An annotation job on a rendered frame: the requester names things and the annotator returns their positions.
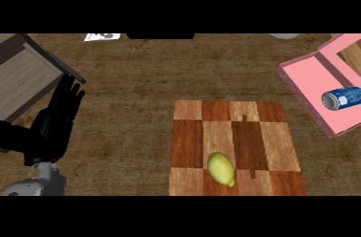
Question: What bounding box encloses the pink cardboard box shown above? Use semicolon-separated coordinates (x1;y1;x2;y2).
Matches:
275;33;361;140

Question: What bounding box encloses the white paper sheet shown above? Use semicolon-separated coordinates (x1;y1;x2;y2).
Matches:
82;33;121;42

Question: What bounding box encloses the grey wooden cabinet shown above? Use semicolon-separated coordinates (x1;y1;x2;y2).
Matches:
0;33;87;124

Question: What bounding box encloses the blue can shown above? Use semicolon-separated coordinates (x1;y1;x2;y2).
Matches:
320;85;361;112

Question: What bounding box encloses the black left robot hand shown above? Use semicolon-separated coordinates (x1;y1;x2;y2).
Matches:
0;74;87;167

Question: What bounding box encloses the grey round object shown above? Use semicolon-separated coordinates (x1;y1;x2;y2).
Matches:
268;33;302;40

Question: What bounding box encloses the checkered wooden cutting board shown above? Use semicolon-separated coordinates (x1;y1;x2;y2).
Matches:
168;99;309;197

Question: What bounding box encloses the yellow-green lemon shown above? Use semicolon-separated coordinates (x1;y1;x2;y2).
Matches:
206;151;237;187

